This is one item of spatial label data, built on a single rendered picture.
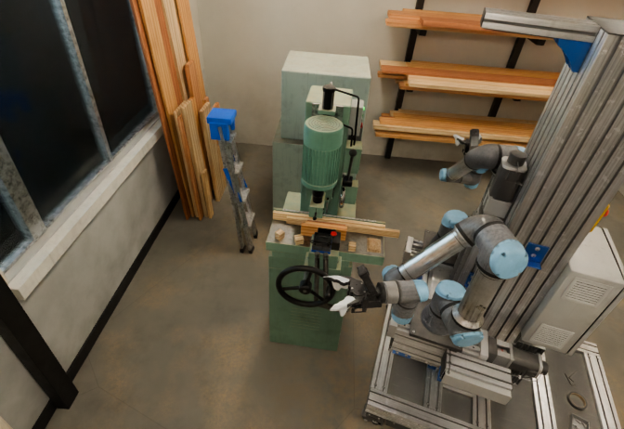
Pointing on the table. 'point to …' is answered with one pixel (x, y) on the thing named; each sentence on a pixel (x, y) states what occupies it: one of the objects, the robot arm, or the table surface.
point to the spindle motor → (321, 152)
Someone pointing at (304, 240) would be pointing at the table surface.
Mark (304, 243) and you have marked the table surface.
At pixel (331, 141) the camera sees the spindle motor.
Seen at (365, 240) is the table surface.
